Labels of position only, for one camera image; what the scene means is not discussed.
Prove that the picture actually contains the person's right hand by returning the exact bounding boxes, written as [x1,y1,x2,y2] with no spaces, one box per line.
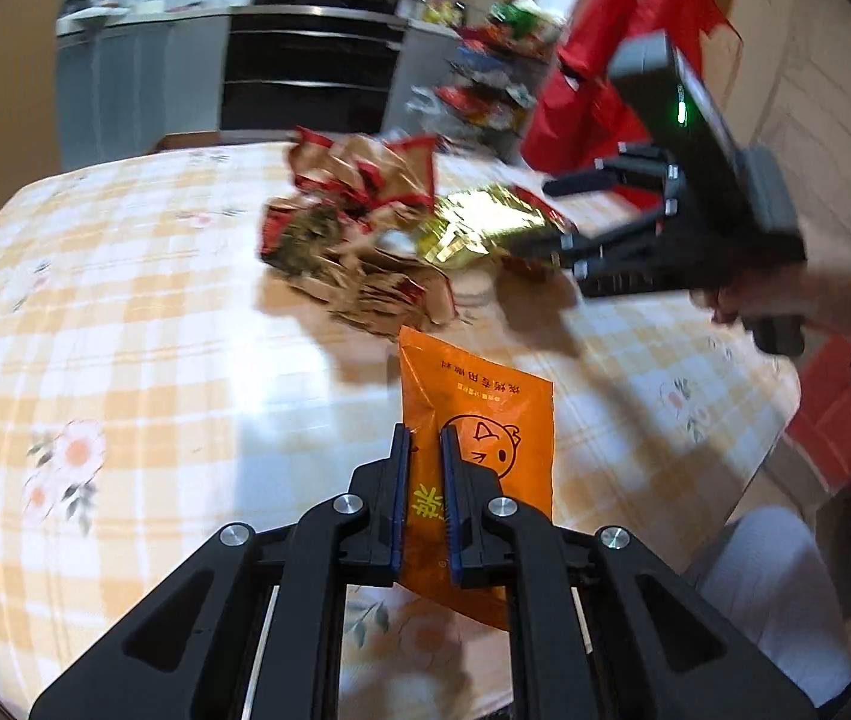
[691,227,851,343]

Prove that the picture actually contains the red hanging apron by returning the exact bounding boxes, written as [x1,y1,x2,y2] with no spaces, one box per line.
[520,0,743,177]

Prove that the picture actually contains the black built-in oven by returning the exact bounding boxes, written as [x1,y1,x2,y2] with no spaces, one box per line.
[220,0,407,133]

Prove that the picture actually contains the orange snack packet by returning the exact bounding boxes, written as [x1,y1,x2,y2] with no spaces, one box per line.
[394,325,556,632]

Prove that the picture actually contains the brown red paper bag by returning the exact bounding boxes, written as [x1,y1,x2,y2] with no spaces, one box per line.
[259,128,457,338]

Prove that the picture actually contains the gold foil snack bag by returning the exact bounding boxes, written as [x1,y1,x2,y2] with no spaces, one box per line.
[412,184,577,270]

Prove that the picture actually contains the black wire storage rack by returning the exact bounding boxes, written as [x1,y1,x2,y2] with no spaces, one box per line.
[401,0,564,164]

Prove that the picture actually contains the grey kitchen cabinets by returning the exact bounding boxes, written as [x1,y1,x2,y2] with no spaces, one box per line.
[56,13,229,171]

